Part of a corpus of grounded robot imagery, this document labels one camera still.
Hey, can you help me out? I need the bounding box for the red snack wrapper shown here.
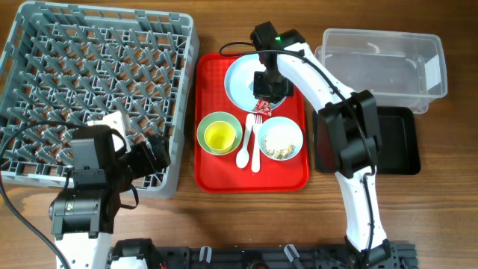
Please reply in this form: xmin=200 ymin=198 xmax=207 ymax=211
xmin=252 ymin=100 xmax=272 ymax=117

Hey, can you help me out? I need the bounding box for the light blue plate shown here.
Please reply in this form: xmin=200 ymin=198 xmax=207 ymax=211
xmin=224 ymin=55 xmax=266 ymax=113

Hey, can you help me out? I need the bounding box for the light blue bowl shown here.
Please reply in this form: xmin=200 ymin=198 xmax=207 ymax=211
xmin=258 ymin=117 xmax=304 ymax=161

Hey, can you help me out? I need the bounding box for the light green bowl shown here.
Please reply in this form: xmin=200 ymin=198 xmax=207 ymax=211
xmin=196 ymin=111 xmax=243 ymax=155

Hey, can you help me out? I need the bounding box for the yellow plastic cup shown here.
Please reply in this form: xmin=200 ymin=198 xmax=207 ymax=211
xmin=204 ymin=121 xmax=235 ymax=155

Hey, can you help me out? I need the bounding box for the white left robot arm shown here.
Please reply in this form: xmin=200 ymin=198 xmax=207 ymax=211
xmin=49 ymin=125 xmax=171 ymax=268

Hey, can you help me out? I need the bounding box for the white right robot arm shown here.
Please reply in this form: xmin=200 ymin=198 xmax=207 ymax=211
xmin=250 ymin=22 xmax=388 ymax=264

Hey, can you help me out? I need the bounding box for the grey plastic dishwasher rack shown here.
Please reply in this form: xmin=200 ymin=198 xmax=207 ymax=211
xmin=1 ymin=1 xmax=199 ymax=199

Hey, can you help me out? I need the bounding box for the black waste tray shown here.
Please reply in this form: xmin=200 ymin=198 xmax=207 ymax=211
xmin=314 ymin=103 xmax=421 ymax=179

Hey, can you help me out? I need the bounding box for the white plastic fork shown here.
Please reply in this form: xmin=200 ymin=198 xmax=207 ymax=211
xmin=251 ymin=114 xmax=262 ymax=173

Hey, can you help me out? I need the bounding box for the red plastic tray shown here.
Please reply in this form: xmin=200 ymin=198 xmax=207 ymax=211
xmin=194 ymin=53 xmax=310 ymax=193

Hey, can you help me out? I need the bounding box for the white plastic spoon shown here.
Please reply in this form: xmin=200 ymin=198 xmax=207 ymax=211
xmin=236 ymin=114 xmax=255 ymax=169

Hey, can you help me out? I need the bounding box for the clear plastic bin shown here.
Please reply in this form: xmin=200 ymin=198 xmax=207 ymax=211
xmin=314 ymin=28 xmax=448 ymax=114

